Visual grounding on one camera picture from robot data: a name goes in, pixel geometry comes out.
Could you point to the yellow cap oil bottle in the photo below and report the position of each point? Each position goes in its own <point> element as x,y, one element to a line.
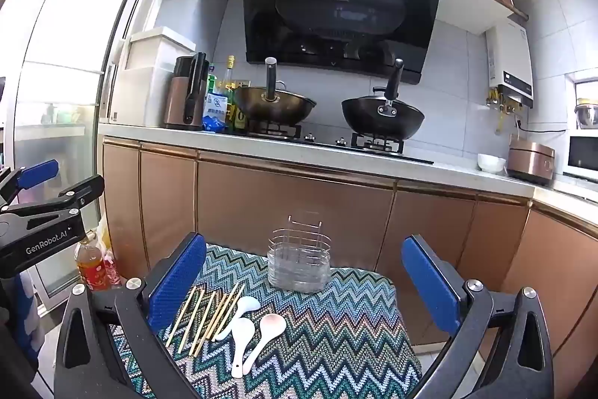
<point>229,74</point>

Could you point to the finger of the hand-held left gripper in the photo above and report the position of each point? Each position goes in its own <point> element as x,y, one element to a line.
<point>70,198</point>
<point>39,173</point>

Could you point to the brown electric kettle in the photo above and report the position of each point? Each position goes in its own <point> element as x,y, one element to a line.
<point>179,100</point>

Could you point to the clear water bottle blue label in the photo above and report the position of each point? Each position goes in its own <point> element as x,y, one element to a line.
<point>216,109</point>

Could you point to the white storage bin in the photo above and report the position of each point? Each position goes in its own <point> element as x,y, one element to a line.
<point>149,76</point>

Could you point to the person's left hand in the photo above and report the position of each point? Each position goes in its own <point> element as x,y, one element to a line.
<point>24,319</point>

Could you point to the zigzag patterned cloth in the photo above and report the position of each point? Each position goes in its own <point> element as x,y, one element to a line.
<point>327,333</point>

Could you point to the white ceramic spoon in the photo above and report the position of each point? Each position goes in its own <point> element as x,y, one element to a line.
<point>243,331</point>
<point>273,325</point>
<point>247,306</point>

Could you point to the white water heater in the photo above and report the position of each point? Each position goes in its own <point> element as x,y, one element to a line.
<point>509,57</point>

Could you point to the white microwave oven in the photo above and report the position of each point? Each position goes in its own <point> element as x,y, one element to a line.
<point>581,156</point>

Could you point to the bundle of wooden chopsticks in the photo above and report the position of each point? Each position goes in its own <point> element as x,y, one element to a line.
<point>192,321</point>

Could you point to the copper rice cooker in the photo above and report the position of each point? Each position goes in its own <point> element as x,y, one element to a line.
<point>529,160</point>

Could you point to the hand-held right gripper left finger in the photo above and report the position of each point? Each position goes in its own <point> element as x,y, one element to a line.
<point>177,277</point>

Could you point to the glass sliding door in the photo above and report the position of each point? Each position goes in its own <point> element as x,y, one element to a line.
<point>70,53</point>

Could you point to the white kitchen countertop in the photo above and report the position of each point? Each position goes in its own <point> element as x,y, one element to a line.
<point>224,142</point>

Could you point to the black gas stove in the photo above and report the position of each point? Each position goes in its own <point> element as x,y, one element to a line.
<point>322,143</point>

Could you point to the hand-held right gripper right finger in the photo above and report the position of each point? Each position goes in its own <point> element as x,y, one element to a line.
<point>430,282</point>

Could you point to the copper base cabinets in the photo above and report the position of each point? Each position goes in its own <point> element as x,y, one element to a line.
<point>289,212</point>

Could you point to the dark bottle yellow label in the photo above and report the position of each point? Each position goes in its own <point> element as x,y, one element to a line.
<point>240,114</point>

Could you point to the white bowl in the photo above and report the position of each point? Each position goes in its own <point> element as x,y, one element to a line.
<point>491,163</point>

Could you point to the bronze wok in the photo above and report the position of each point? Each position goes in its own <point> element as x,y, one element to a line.
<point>275,108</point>

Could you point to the black range hood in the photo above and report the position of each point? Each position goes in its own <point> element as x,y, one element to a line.
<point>341,6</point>

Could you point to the red patterned plastic bag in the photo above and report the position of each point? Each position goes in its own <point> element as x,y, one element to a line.
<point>112,266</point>

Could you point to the amber oil bottle red label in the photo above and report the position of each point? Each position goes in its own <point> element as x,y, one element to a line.
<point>91,266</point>

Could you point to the black wok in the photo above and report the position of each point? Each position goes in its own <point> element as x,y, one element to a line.
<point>383,118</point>

